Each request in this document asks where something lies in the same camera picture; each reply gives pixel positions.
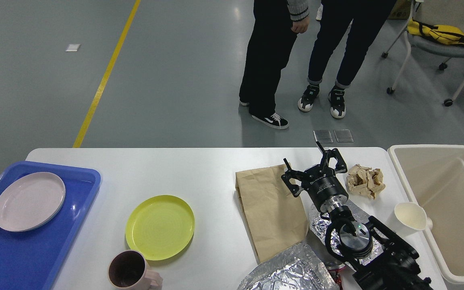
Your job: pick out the pink plate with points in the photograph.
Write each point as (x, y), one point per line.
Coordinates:
(31, 201)

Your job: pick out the blue plastic tray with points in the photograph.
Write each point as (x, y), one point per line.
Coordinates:
(30, 260)

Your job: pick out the right floor outlet plate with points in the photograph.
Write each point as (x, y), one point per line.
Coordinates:
(343, 136)

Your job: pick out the left floor outlet plate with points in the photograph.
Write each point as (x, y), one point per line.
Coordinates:
(323, 136)

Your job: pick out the large crumpled aluminium foil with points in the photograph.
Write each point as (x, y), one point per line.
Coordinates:
(295, 268)

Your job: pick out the beige plastic bin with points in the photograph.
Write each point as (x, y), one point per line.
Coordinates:
(433, 177)

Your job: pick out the crumpled brown paper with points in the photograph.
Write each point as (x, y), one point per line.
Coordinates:
(365, 181)

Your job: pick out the yellow bag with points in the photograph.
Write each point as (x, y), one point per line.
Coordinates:
(440, 34)

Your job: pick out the brown paper bag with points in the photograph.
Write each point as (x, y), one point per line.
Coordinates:
(275, 218)

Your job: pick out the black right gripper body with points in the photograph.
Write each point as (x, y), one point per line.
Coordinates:
(324, 189)

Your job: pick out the yellow plate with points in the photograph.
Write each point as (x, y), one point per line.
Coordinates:
(160, 227)

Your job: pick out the white paper cup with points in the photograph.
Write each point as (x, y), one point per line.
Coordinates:
(411, 217)

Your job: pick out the person in grey sweater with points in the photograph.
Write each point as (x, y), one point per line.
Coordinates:
(277, 25)

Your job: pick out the small aluminium foil piece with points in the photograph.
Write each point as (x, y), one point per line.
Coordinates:
(320, 225)

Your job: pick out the floor outlet plate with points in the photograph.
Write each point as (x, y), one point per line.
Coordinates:
(343, 136)
(323, 136)

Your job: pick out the pink mug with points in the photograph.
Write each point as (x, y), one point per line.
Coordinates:
(129, 270)

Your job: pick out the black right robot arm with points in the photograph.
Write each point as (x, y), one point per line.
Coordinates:
(380, 258)

